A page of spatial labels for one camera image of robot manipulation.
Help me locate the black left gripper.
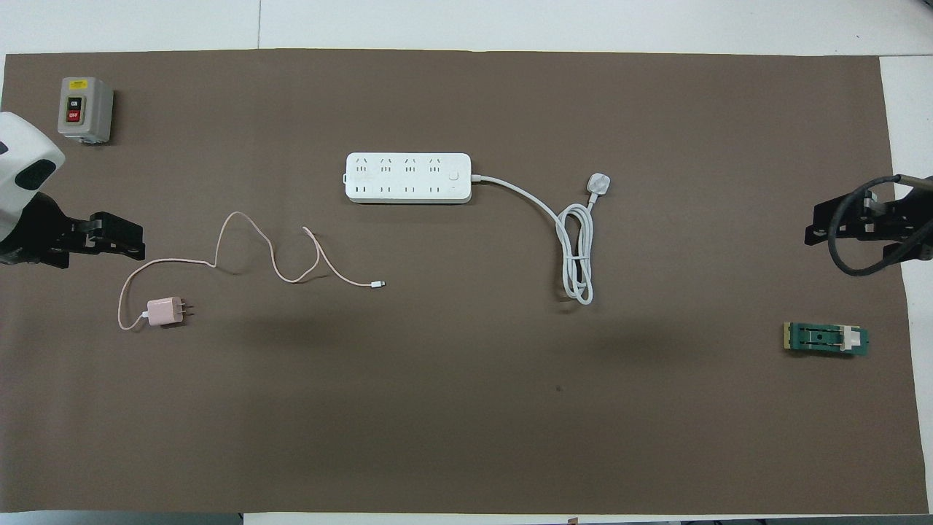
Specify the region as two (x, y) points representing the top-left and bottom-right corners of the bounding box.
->
(0, 193), (147, 269)

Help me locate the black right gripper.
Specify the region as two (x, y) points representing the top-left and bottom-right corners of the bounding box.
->
(804, 179), (933, 260)

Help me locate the pink charger plug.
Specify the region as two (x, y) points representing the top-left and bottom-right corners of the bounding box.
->
(146, 295), (196, 329)

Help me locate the pink charging cable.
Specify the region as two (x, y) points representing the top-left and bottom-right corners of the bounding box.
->
(118, 211), (387, 333)

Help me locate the white power strip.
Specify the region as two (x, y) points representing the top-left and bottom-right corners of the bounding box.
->
(345, 152), (473, 205)

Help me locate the brown table mat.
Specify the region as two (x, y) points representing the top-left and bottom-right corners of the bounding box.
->
(0, 48), (929, 514)

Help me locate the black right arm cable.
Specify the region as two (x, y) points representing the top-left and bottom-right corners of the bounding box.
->
(827, 174), (933, 279)

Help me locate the green knife switch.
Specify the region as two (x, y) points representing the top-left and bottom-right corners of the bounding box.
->
(784, 322), (870, 358)

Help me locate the grey on-off switch box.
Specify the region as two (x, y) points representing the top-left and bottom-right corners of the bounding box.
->
(58, 77), (114, 144)

